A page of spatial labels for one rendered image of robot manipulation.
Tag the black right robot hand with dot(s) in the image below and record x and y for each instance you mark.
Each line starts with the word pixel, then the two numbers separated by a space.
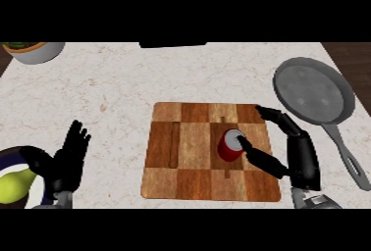
pixel 302 153

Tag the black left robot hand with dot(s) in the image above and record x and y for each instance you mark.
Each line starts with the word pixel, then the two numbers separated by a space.
pixel 67 160

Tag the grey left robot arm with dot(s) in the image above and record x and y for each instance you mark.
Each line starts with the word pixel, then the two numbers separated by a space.
pixel 59 200

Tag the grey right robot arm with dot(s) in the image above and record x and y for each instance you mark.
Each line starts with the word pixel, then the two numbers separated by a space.
pixel 311 199

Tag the red can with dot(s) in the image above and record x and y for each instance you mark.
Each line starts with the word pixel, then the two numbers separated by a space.
pixel 229 146

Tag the grey frying pan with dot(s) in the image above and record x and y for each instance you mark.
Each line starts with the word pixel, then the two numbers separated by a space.
pixel 311 94

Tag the checkered wooden cutting board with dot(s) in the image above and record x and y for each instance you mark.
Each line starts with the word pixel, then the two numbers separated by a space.
pixel 193 157

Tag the dark bowl with white rim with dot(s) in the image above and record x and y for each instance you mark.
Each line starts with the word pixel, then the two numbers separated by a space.
pixel 34 192

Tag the green pear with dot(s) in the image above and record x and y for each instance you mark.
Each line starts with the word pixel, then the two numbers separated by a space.
pixel 15 186

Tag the white potted plant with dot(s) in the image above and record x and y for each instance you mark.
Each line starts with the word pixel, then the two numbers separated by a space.
pixel 34 51

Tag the black appliance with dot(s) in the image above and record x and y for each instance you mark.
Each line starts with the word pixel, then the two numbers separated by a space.
pixel 172 44

